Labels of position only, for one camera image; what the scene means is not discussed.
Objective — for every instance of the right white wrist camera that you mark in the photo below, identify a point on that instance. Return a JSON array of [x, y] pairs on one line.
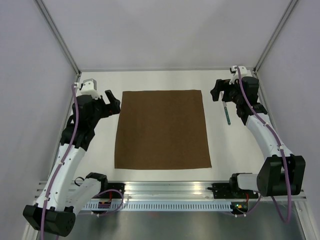
[[238, 72]]

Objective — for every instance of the aluminium mounting rail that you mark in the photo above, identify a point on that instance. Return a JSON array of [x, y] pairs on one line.
[[167, 191]]

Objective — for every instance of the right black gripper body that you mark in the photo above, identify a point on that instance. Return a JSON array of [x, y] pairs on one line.
[[231, 92]]

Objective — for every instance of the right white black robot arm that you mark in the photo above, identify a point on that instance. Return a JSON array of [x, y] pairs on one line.
[[282, 170]]

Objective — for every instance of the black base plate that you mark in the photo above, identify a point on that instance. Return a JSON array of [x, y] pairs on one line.
[[119, 186], [226, 191]]

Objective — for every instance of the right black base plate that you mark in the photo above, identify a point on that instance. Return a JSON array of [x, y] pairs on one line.
[[226, 191]]

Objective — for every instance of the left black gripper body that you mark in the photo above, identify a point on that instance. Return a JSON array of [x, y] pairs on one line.
[[103, 110]]

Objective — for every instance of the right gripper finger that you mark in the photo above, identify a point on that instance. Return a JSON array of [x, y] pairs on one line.
[[218, 87], [215, 95]]

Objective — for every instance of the right aluminium frame post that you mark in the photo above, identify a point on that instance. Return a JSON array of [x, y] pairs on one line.
[[275, 34]]

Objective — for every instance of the white slotted cable duct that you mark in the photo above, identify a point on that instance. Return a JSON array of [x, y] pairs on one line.
[[162, 206]]

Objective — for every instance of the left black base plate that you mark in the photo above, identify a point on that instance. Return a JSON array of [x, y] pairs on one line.
[[119, 186]]

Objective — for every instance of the aluminium frame post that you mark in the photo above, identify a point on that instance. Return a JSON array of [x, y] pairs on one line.
[[275, 34], [57, 35]]

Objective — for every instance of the brown cloth napkin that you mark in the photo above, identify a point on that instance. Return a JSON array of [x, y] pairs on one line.
[[162, 130]]

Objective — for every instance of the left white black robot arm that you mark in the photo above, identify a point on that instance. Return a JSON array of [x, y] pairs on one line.
[[55, 211]]

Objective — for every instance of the green handled knife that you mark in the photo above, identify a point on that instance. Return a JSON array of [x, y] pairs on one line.
[[226, 113]]

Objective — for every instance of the left aluminium frame post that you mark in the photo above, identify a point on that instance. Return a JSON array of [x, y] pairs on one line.
[[57, 35]]

